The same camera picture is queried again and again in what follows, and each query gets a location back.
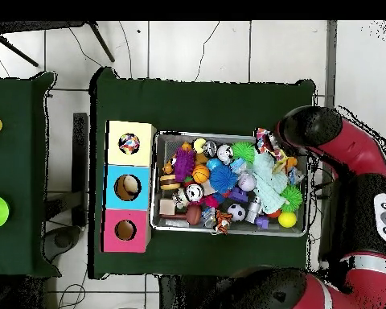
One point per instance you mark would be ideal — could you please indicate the polka dot cloth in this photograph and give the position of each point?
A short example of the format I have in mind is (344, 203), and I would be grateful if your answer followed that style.
(128, 144)
(264, 138)

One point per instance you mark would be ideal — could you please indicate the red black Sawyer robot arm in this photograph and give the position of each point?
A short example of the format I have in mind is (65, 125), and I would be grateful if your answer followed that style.
(357, 148)

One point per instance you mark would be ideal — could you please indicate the shallow silver mesh bin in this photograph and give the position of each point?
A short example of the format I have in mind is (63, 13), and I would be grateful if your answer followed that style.
(170, 145)

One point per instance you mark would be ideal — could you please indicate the wooden box with three holes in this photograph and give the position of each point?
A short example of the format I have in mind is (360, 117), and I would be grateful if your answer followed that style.
(144, 180)

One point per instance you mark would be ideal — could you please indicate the orange toy basketball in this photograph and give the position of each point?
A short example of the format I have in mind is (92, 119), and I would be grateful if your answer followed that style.
(200, 173)

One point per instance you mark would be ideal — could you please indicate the purple spiky rubber toy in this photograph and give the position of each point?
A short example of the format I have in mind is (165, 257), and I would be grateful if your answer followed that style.
(184, 164)

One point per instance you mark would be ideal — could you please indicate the red soda can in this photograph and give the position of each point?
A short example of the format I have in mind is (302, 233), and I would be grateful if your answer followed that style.
(194, 192)

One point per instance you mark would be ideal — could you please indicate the toy hamburger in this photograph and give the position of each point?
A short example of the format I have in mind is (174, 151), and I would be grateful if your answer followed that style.
(169, 182)

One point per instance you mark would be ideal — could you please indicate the blue spiky rubber ball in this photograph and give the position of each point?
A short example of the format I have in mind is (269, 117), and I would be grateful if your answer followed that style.
(223, 178)

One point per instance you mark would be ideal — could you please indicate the green spiky rubber ball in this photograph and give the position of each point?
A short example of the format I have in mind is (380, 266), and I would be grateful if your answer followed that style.
(243, 151)

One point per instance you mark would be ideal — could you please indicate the tiger plush toy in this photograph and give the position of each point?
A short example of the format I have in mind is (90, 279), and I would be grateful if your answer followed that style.
(223, 222)

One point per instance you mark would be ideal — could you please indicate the black white soccer ball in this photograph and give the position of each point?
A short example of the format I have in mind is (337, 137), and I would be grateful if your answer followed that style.
(236, 212)

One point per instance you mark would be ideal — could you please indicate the beige ball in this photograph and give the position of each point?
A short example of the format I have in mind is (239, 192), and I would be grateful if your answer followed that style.
(131, 184)

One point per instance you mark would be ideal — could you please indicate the dark green tablecloth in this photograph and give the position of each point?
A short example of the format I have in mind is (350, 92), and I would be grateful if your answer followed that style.
(196, 106)
(16, 161)

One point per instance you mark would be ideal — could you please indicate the mint green cloth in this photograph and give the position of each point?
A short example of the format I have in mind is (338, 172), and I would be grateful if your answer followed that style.
(268, 183)

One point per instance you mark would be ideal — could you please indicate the black metal stand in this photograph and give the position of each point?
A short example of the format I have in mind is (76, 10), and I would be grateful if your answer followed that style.
(35, 25)

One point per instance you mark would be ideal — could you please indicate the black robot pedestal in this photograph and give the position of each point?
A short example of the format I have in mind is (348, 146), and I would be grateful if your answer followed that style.
(186, 293)

